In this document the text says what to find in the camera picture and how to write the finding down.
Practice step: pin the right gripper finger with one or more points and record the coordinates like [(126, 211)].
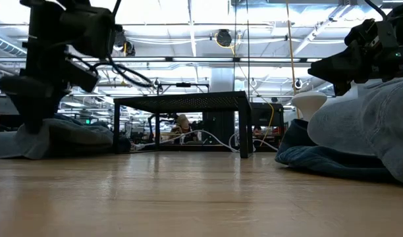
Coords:
[(339, 69)]

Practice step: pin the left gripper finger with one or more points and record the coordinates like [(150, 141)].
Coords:
[(33, 105)]

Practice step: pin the grey baseball cap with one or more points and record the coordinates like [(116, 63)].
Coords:
[(73, 141), (353, 131)]

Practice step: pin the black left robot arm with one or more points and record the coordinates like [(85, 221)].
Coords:
[(89, 33)]

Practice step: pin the white mushroom-shaped hat stand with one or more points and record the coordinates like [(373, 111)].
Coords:
[(308, 102)]

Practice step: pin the round black ceiling fixture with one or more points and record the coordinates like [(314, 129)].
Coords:
[(298, 84), (157, 85)]

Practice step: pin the black box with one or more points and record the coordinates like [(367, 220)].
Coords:
[(267, 113)]

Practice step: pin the person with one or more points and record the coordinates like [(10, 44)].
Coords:
[(182, 121), (257, 130)]

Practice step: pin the black cabinet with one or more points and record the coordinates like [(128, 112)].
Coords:
[(218, 126)]

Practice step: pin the long ceiling light bar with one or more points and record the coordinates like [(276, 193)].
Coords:
[(201, 59)]

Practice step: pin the black perforated metal rack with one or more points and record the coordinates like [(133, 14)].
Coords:
[(188, 102)]

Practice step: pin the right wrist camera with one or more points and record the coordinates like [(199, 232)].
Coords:
[(384, 34)]

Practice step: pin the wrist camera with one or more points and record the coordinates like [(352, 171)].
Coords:
[(83, 75), (384, 34)]

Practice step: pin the silver ventilation duct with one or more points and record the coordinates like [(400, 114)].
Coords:
[(4, 44)]

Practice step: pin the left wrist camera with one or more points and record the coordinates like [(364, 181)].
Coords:
[(83, 75)]

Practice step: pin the black aluminium table frame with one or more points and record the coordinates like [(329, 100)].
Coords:
[(195, 148)]

